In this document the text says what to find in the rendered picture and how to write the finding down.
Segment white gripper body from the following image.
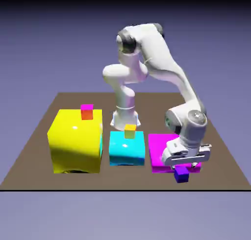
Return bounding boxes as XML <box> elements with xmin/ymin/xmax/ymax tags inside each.
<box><xmin>161</xmin><ymin>147</ymin><xmax>212</xmax><ymax>167</ymax></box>

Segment small magenta cube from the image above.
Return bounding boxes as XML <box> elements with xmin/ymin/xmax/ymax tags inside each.
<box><xmin>80</xmin><ymin>104</ymin><xmax>94</xmax><ymax>120</ymax></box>

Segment large yellow box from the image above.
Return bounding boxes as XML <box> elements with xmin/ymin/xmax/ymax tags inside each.
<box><xmin>47</xmin><ymin>109</ymin><xmax>103</xmax><ymax>174</ymax></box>

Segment small yellow cube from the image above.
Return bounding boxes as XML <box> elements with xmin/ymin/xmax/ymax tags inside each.
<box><xmin>124</xmin><ymin>123</ymin><xmax>137</xmax><ymax>140</ymax></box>

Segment small blue cube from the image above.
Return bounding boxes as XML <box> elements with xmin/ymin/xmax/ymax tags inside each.
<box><xmin>174</xmin><ymin>167</ymin><xmax>190</xmax><ymax>184</ymax></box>

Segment large cyan box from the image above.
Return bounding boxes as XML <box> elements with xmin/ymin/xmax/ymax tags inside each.
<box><xmin>108</xmin><ymin>130</ymin><xmax>146</xmax><ymax>167</ymax></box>

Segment large magenta box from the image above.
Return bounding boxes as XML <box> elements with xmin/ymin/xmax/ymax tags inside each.
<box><xmin>148</xmin><ymin>133</ymin><xmax>202</xmax><ymax>174</ymax></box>

